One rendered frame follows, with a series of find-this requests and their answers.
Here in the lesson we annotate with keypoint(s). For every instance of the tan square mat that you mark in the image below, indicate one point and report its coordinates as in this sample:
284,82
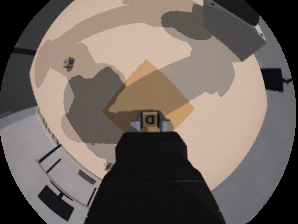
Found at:
147,89

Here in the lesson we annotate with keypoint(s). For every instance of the small tan block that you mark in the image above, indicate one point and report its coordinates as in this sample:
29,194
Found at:
68,62
150,118
108,167

